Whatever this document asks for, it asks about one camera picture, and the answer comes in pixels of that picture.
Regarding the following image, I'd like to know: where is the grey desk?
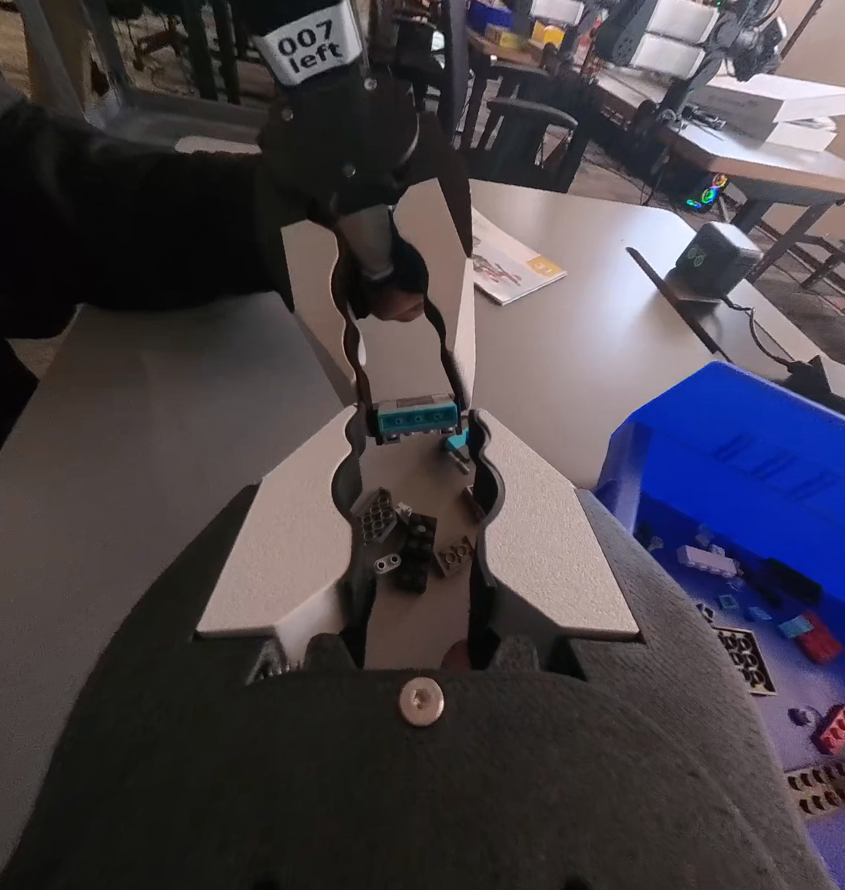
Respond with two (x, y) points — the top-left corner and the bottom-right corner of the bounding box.
(0, 179), (845, 890)

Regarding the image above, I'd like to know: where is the blue plastic bin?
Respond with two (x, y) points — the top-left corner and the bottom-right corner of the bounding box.
(592, 362), (845, 890)

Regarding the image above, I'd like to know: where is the printed instruction booklet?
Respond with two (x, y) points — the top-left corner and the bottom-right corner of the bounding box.
(471, 209), (568, 307)

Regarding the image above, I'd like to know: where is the dark flat strip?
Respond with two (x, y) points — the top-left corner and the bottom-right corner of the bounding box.
(626, 247), (725, 356)

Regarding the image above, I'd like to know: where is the dark grey wedge plate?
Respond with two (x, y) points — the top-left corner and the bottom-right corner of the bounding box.
(353, 487), (402, 547)

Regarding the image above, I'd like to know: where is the black office chair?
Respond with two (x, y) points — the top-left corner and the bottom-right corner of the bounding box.
(464, 97), (590, 192)

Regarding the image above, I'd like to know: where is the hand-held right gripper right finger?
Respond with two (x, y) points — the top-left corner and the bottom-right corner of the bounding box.
(468, 409), (642, 674)

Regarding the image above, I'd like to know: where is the wooden top work table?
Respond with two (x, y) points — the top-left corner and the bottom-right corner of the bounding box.
(596, 70), (845, 237)

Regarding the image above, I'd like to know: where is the person's left hand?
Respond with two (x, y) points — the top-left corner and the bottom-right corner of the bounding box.
(361, 278), (426, 325)

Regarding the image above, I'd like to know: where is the white and black robot unit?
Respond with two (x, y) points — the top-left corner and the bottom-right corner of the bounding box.
(596, 0), (721, 70)

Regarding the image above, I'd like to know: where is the black computer tower with lights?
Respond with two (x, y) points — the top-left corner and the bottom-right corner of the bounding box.
(683, 170), (732, 213)

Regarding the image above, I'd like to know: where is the grey metal table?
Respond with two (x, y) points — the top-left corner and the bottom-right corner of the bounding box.
(15, 0), (208, 133)

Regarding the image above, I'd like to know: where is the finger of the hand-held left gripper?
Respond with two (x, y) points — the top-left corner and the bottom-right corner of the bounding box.
(394, 177), (479, 420)
(281, 217), (373, 413)

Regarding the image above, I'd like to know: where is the black cable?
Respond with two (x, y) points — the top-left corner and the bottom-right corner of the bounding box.
(721, 292), (813, 369)

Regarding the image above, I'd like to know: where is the pile of mixed toy bricks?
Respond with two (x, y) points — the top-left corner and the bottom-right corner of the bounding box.
(634, 521), (845, 818)

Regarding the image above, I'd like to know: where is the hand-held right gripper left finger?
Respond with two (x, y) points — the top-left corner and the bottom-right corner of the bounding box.
(195, 405), (375, 667)

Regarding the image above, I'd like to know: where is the black brick plate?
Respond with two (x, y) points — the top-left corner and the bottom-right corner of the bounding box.
(398, 515), (438, 557)

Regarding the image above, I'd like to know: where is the person's left forearm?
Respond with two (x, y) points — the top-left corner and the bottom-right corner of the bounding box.
(0, 63), (291, 335)

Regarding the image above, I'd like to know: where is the black cube device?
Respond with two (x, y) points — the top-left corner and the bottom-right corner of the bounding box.
(674, 222), (764, 296)

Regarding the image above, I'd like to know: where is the stack of white flat boxes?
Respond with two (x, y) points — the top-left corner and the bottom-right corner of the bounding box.
(693, 73), (845, 153)

